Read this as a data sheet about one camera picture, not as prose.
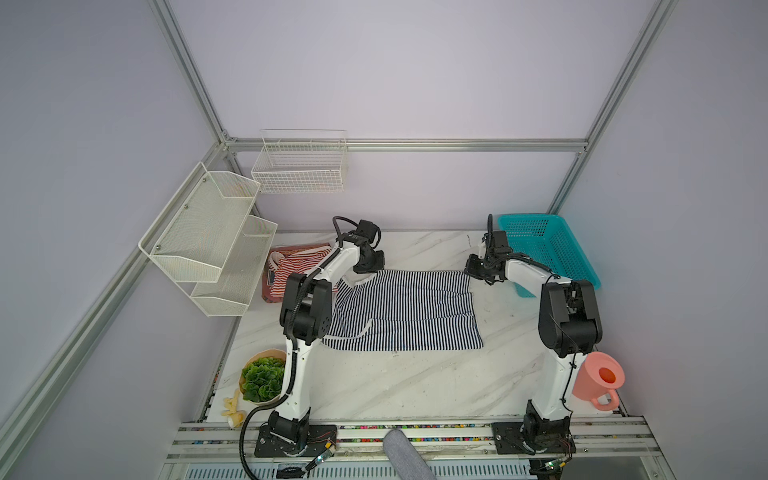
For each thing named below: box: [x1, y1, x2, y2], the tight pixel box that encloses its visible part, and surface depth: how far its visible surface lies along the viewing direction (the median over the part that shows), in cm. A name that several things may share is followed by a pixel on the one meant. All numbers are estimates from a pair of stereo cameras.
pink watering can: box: [572, 352, 625, 411], surface depth 75 cm
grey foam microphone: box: [383, 428, 437, 480], surface depth 70 cm
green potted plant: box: [238, 348, 287, 405], surface depth 73 cm
